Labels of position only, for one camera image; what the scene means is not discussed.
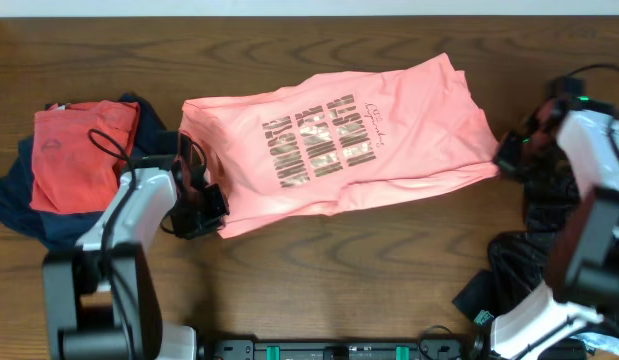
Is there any pink printed t-shirt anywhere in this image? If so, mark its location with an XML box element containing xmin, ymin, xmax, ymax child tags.
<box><xmin>180</xmin><ymin>54</ymin><xmax>497</xmax><ymax>238</ymax></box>

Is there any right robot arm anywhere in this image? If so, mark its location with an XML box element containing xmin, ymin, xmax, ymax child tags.
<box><xmin>474</xmin><ymin>73</ymin><xmax>619</xmax><ymax>359</ymax></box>

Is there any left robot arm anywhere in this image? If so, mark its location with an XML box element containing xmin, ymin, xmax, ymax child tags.
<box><xmin>42</xmin><ymin>132</ymin><xmax>229</xmax><ymax>360</ymax></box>

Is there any black patterned garment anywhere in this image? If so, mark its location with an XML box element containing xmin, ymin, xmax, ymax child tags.
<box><xmin>452</xmin><ymin>145</ymin><xmax>580</xmax><ymax>326</ymax></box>

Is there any folded orange red shirt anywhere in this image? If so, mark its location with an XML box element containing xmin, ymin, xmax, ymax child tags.
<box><xmin>30</xmin><ymin>100</ymin><xmax>139</xmax><ymax>215</ymax></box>

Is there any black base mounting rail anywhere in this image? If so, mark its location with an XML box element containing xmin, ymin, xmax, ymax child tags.
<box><xmin>197</xmin><ymin>336</ymin><xmax>466</xmax><ymax>360</ymax></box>

